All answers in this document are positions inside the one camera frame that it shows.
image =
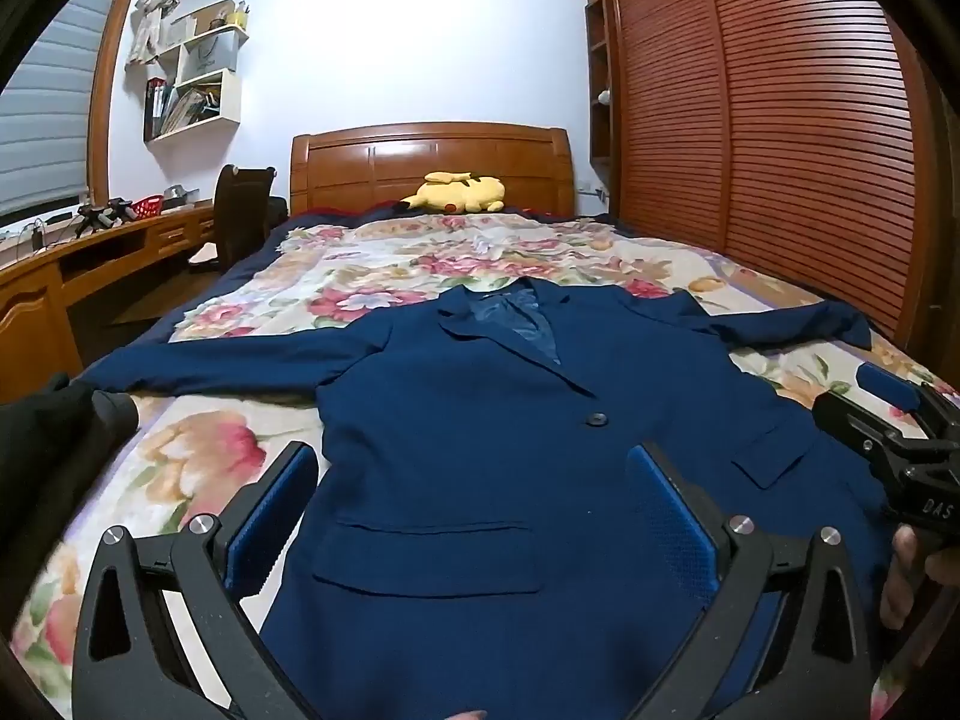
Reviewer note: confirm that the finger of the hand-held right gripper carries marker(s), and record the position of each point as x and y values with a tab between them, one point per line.
847	416
885	382

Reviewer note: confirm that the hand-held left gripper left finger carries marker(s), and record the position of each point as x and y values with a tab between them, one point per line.
270	517

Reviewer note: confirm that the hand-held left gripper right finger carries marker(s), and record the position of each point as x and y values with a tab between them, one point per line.
675	525

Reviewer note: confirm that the blue suit jacket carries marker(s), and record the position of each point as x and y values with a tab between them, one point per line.
465	420

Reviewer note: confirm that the person's right hand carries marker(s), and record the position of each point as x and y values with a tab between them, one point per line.
898	577

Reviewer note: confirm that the floral blanket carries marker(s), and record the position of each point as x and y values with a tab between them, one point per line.
225	450

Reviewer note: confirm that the dark cloth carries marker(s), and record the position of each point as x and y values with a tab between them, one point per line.
37	450

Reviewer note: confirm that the wooden louvered wardrobe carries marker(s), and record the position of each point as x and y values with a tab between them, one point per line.
787	127

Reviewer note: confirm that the dark desk chair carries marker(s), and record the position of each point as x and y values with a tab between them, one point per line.
240	210

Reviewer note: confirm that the wooden desk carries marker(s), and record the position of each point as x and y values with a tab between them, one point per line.
30	307

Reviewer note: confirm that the red basket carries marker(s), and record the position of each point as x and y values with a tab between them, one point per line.
148	208

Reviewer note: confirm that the grey box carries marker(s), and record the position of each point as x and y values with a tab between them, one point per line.
178	197

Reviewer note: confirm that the black tripod stand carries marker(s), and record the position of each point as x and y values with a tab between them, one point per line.
101	214

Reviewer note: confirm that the wooden bed headboard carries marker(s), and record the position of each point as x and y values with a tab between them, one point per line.
360	165

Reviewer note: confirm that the yellow plush toy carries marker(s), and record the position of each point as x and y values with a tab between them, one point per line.
457	195

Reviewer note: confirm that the row of books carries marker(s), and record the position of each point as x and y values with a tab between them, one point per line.
161	109

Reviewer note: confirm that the grey window blind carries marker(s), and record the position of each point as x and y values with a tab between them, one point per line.
45	127

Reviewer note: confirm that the white feather decoration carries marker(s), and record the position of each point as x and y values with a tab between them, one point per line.
154	15

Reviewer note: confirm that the white wall shelf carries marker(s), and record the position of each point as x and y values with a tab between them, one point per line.
225	101

